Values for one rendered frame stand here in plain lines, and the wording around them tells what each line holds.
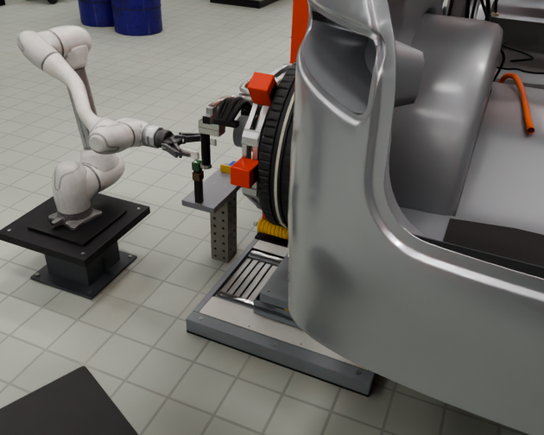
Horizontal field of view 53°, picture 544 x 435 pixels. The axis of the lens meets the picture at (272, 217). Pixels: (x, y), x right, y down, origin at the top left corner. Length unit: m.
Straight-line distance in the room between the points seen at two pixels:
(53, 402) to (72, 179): 1.09
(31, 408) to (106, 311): 0.88
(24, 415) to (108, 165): 1.29
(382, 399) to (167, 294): 1.11
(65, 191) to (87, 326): 0.61
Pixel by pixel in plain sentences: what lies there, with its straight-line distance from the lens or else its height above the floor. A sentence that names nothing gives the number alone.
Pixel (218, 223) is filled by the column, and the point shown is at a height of 0.23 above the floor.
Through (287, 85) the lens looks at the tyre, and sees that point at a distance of 1.89.
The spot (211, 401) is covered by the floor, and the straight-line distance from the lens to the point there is 2.23.
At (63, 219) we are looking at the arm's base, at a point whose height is 0.35.
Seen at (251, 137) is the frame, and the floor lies 0.96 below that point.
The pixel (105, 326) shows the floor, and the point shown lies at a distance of 2.59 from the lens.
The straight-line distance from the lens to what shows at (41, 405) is 1.89.
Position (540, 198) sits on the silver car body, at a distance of 1.79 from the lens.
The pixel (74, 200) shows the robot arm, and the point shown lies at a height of 0.44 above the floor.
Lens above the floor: 1.73
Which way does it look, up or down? 32 degrees down
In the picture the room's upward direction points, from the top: 2 degrees clockwise
